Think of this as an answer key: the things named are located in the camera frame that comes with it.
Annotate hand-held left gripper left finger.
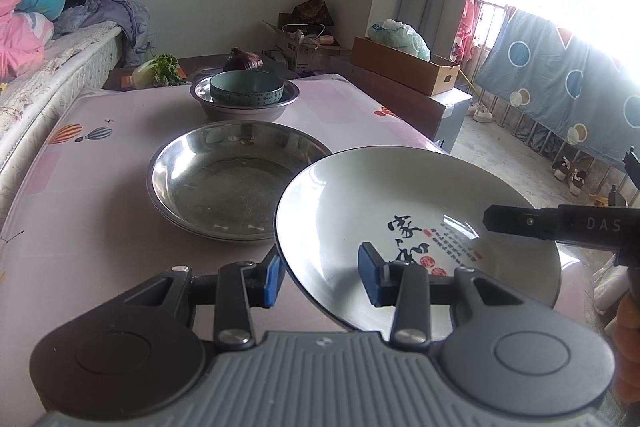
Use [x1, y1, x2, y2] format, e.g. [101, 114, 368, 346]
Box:
[125, 249, 287, 350]

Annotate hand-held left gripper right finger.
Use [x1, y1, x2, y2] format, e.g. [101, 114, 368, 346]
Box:
[357, 242, 543, 350]

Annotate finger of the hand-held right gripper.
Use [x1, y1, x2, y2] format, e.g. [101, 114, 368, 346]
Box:
[482, 204, 561, 244]

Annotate large steel plate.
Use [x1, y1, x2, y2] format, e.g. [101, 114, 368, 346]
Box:
[146, 120, 333, 245]

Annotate white printed ceramic plate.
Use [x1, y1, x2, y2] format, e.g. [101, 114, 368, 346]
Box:
[274, 147, 562, 333]

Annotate green ceramic bowl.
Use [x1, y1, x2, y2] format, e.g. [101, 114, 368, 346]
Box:
[209, 71, 285, 106]

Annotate person's right hand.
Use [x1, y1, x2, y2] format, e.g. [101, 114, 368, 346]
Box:
[612, 292, 640, 403]

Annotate metal drying rack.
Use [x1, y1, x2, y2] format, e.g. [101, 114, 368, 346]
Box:
[470, 0, 640, 208]

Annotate grey plastic cabinet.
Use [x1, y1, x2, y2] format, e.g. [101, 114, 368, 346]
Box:
[432, 86, 473, 154]

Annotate blue hanging blanket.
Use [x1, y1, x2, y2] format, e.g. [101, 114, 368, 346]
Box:
[472, 7, 640, 162]

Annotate pink printed tablecloth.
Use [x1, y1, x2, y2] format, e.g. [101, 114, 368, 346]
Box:
[0, 74, 581, 408]

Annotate brown wooden panel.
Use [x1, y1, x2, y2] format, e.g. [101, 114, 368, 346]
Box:
[345, 64, 448, 140]

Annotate long cardboard box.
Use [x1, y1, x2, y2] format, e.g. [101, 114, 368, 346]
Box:
[350, 36, 461, 96]

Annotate pink hanging garment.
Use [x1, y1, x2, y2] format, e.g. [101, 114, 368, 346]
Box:
[452, 0, 483, 62]

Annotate red onion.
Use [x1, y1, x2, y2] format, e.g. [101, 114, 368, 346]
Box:
[222, 48, 265, 74]

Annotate green plastic bag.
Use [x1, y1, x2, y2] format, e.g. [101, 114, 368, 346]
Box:
[367, 19, 432, 62]

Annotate open cardboard box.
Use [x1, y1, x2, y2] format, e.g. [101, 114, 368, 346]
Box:
[262, 12, 351, 75]

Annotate bok choy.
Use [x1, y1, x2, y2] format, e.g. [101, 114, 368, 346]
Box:
[132, 53, 183, 88]

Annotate dark snack bag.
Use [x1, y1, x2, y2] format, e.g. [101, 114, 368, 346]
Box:
[292, 0, 335, 25]

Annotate white mattress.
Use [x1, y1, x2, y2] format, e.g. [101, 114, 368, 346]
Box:
[0, 21, 123, 228]

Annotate grey clothes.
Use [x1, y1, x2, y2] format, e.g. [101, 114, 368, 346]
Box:
[52, 0, 151, 68]

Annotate pink blanket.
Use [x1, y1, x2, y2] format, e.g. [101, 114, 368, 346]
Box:
[0, 0, 55, 80]

